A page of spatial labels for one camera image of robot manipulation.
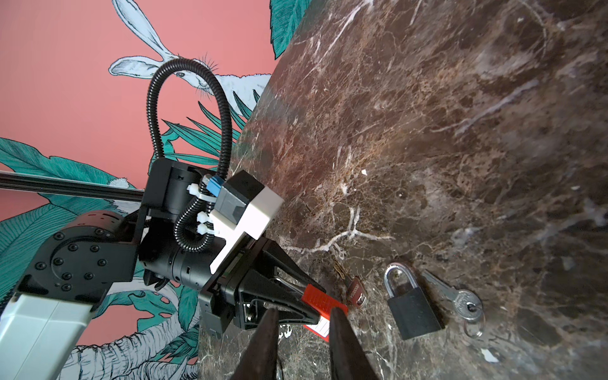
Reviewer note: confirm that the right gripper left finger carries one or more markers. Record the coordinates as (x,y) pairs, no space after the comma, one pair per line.
(260,359)

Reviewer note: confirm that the left black frame post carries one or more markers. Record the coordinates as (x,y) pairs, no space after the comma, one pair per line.
(62,187)

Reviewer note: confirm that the black padlock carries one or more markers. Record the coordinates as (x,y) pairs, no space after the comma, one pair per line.
(412,312)

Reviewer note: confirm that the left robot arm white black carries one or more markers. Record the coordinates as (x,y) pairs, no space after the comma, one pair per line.
(202,230)

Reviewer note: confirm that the silver key with ring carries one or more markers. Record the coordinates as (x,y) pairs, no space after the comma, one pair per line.
(466,304)

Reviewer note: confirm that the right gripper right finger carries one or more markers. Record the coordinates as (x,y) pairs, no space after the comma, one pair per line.
(347,358)

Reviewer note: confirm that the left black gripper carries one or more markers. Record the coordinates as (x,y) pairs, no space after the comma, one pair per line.
(248,284)

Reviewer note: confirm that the red key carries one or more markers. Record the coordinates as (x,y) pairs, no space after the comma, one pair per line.
(355,290)

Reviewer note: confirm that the red padlock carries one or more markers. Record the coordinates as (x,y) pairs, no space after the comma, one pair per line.
(323,304)

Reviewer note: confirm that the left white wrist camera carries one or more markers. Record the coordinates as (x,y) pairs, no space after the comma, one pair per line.
(244,208)

